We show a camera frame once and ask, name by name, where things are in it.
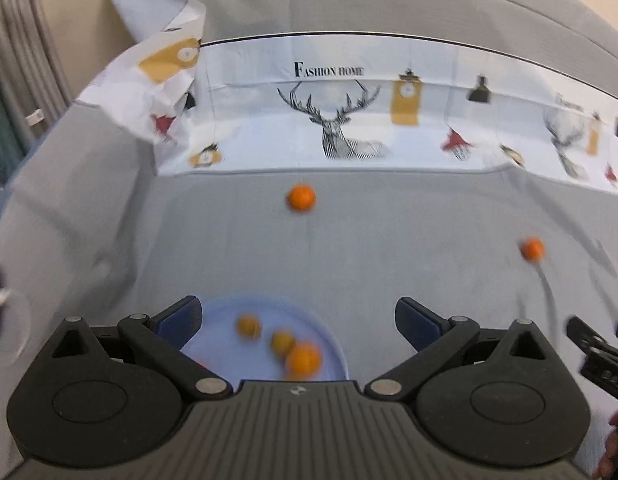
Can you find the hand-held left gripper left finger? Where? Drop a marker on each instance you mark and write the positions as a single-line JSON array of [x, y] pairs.
[[181, 319]]

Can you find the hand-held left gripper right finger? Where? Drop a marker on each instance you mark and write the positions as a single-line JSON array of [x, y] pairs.
[[419, 322]]

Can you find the small green fruit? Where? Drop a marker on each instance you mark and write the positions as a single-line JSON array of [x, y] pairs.
[[283, 343], [249, 326]]

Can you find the light blue plate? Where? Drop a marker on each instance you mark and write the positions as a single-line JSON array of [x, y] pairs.
[[269, 355]]

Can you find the large bare orange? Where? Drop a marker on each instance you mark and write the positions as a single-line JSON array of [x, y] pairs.
[[303, 360]]

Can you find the person's right hand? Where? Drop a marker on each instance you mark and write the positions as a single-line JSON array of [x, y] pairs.
[[616, 440]]

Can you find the small orange kumquat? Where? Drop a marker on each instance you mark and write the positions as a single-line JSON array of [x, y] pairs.
[[532, 249], [301, 198]]

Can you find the white deer print cloth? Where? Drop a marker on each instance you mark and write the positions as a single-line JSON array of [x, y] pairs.
[[389, 110]]

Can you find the grey teal curtain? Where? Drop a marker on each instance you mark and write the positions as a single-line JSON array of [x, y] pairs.
[[19, 60]]

